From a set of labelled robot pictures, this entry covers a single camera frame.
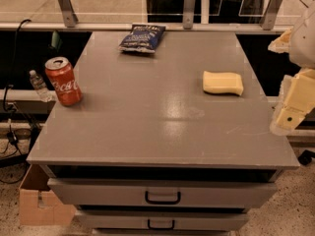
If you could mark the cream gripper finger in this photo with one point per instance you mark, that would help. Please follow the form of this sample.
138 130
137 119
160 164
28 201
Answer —
281 44
296 101

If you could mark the black caster wheel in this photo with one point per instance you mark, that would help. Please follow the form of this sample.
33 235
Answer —
306 157

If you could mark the upper grey drawer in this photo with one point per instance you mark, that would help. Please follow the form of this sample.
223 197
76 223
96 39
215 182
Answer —
159 193

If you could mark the middle metal bracket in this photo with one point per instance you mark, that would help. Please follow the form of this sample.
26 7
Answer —
188 14

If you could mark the grey drawer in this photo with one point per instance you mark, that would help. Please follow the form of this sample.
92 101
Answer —
161 220
159 193

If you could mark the clear plastic water bottle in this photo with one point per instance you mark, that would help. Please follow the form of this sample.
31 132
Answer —
40 86

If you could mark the blue chip bag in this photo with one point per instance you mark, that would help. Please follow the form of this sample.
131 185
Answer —
142 38

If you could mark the red Coca-Cola can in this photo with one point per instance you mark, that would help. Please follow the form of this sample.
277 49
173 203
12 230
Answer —
61 75

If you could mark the yellow sponge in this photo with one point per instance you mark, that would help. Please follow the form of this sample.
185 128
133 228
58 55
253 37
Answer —
219 83

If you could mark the left metal bracket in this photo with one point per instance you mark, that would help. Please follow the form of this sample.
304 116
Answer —
69 17

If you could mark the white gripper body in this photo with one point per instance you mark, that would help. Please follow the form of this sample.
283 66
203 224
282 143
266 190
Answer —
304 41

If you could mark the grey drawer cabinet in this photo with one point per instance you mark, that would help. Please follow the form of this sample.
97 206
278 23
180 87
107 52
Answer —
148 118

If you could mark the cardboard box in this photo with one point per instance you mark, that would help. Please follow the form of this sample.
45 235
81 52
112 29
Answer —
38 205

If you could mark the lower grey drawer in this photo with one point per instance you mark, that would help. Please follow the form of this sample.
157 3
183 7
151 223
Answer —
161 220

